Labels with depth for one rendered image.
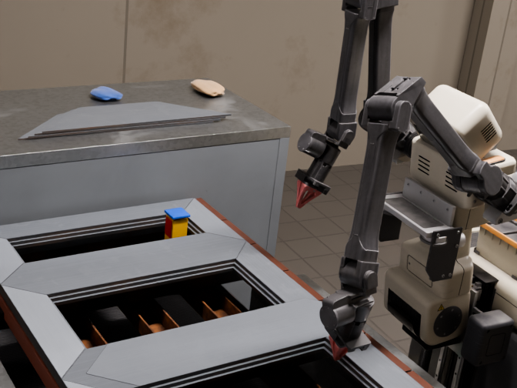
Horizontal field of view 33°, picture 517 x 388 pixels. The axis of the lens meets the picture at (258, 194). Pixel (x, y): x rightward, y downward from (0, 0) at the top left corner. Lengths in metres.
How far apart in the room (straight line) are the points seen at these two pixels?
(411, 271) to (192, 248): 0.66
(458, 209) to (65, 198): 1.17
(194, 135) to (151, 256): 0.52
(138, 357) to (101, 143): 0.88
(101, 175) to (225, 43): 2.42
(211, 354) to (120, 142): 0.90
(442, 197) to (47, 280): 1.11
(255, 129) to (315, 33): 2.42
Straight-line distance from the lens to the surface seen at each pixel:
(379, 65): 2.48
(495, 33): 5.95
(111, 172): 2.73
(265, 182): 3.04
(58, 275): 2.36
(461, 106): 2.38
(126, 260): 2.45
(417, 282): 2.62
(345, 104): 2.45
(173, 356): 2.05
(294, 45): 5.25
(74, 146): 2.67
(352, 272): 1.95
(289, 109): 5.36
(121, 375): 1.98
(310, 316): 2.27
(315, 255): 4.48
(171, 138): 2.78
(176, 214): 2.64
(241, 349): 2.10
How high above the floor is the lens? 1.99
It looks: 23 degrees down
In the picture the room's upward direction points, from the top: 7 degrees clockwise
